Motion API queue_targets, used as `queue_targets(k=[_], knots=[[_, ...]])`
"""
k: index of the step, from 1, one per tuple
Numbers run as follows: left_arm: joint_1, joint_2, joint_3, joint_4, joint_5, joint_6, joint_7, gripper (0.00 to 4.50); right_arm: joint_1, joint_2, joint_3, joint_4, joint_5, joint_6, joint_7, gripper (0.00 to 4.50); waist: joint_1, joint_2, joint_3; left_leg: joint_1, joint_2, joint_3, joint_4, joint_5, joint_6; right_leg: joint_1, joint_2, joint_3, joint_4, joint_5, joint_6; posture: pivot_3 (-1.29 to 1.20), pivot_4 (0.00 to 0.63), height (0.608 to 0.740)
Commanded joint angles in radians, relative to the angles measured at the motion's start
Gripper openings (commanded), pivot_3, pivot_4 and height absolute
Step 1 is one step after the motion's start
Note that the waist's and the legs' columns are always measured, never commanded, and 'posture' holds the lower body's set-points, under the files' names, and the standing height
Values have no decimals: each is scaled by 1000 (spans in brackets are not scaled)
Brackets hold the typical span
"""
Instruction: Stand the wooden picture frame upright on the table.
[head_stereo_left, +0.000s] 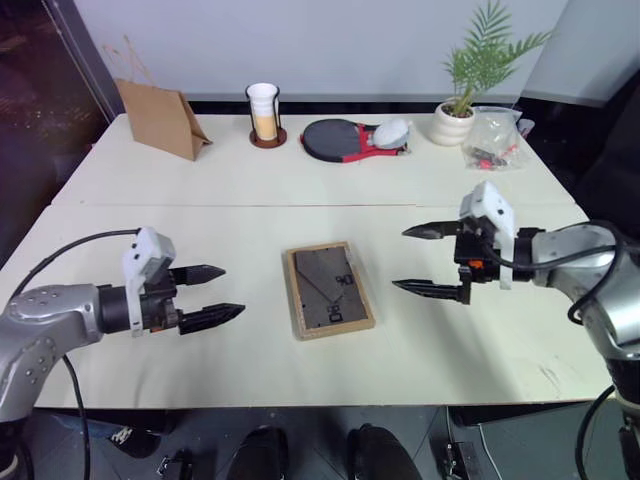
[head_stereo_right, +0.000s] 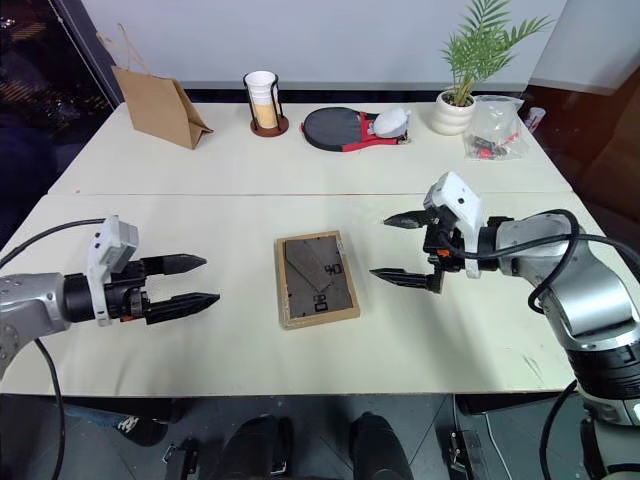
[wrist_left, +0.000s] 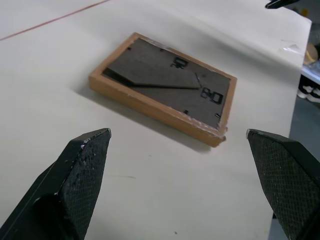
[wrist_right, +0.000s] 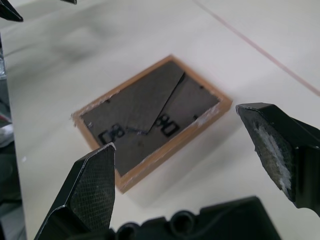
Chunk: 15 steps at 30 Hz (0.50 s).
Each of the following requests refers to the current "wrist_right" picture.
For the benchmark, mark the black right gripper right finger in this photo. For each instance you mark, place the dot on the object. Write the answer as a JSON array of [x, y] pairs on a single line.
[[280, 140]]

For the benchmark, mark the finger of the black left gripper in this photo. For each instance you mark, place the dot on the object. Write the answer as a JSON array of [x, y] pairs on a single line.
[[8, 11], [71, 1]]

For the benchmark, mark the wooden tray with dark panels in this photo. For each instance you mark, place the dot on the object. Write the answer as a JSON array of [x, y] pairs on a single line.
[[150, 117]]

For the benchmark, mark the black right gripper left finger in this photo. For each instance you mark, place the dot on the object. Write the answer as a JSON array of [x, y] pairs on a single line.
[[90, 190]]

